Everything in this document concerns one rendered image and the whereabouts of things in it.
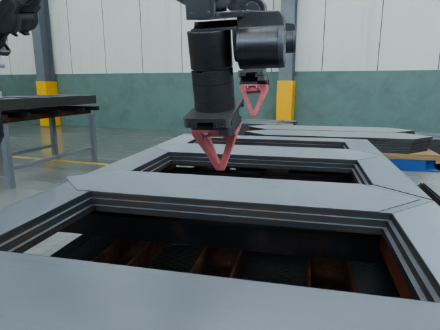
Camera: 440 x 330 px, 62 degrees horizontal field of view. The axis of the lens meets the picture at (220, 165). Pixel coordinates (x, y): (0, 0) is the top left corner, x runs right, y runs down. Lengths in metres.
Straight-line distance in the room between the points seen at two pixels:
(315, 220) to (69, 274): 0.40
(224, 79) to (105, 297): 0.30
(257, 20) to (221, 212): 0.35
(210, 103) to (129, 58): 8.61
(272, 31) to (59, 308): 0.38
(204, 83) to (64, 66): 9.77
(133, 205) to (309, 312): 0.45
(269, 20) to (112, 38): 8.94
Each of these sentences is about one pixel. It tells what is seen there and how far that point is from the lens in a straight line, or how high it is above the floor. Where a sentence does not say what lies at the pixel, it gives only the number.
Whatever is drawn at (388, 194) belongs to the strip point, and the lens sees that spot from 0.78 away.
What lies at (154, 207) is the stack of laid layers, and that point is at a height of 0.83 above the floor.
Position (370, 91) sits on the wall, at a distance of 7.65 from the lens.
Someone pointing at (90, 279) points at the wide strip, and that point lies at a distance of 0.44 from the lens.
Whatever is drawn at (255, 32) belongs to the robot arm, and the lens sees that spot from 0.48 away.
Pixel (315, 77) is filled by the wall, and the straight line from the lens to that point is 7.67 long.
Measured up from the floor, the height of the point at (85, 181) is 0.85.
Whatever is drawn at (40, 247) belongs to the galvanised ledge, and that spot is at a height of 0.68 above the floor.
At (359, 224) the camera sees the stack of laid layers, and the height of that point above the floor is 0.83.
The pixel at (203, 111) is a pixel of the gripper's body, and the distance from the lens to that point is 0.51.
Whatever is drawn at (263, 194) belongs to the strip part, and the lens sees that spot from 0.72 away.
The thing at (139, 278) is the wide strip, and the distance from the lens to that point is 0.43.
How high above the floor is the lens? 1.06
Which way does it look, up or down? 12 degrees down
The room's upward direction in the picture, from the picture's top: straight up
